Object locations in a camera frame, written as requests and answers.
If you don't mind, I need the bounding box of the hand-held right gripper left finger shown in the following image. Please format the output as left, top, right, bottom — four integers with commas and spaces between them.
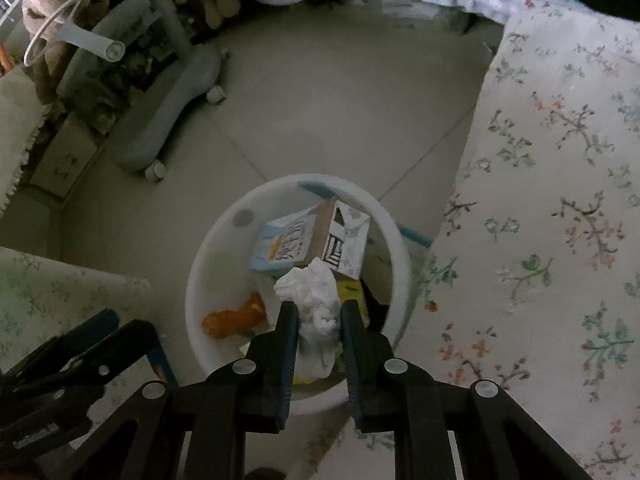
62, 301, 301, 480

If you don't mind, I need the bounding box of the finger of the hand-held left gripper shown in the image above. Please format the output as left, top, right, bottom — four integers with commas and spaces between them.
10, 319, 179, 413
0, 308, 120, 378

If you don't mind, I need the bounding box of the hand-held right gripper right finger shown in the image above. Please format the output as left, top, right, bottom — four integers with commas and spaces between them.
340, 301, 593, 480

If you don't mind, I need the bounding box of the white tissue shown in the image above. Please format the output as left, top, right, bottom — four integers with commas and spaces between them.
273, 257, 342, 381

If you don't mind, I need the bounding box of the white plastic bin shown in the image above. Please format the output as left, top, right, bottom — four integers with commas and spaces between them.
185, 174, 413, 416

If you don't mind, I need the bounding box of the floral cloth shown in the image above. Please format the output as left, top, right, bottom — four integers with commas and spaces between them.
0, 246, 152, 376

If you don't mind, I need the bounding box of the orange wrapper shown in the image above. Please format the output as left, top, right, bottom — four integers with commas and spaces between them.
201, 291, 267, 338

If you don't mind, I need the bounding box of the light blue carton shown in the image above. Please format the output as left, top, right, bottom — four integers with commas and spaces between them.
248, 205, 321, 273

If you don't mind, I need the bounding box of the white black printed box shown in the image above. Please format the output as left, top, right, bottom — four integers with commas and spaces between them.
292, 199, 372, 281

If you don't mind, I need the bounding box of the beige storage box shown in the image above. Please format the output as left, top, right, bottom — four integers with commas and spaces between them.
30, 120, 103, 197

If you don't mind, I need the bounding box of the beige fringed cloth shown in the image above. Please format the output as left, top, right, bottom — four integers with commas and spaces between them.
0, 66, 53, 213

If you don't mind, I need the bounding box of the grey wheeled stand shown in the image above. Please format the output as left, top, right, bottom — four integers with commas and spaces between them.
55, 0, 226, 183

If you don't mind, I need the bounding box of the floral bed sheet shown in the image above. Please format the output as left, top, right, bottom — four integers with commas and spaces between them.
310, 0, 640, 480

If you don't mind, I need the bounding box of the white tube with clear ring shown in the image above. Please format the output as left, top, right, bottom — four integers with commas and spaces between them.
22, 0, 127, 67

